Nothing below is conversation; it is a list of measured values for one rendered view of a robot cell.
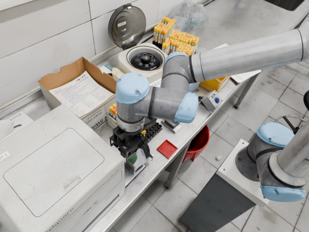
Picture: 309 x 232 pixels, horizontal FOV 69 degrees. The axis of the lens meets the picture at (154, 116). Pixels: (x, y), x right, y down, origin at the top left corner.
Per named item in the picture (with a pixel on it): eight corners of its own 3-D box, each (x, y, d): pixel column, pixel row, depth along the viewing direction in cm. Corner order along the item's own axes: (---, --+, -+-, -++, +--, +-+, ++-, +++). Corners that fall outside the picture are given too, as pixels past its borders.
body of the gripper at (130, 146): (109, 147, 70) (107, 124, 61) (129, 130, 75) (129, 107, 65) (127, 162, 68) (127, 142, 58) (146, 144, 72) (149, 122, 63)
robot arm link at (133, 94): (150, 97, 47) (110, 90, 48) (146, 127, 56) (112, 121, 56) (155, 73, 52) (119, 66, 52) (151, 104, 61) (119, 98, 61)
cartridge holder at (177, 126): (174, 133, 103) (176, 129, 101) (160, 122, 107) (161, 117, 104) (182, 127, 106) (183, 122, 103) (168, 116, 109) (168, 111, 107)
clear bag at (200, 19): (188, 31, 157) (192, 11, 147) (177, 18, 166) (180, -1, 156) (212, 26, 164) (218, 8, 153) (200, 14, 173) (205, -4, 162)
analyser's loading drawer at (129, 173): (116, 197, 81) (115, 192, 77) (103, 185, 84) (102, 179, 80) (152, 159, 92) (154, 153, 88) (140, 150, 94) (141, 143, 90)
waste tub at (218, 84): (214, 96, 121) (221, 83, 113) (194, 83, 126) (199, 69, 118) (227, 84, 128) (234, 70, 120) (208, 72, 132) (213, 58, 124)
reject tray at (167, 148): (168, 159, 95) (168, 158, 95) (156, 149, 97) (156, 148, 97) (178, 149, 99) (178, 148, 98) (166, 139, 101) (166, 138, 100)
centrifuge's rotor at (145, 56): (142, 81, 114) (143, 71, 109) (124, 65, 121) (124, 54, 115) (165, 70, 121) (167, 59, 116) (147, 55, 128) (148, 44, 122)
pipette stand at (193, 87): (187, 100, 117) (191, 86, 109) (177, 92, 120) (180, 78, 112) (199, 91, 122) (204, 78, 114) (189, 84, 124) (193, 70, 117)
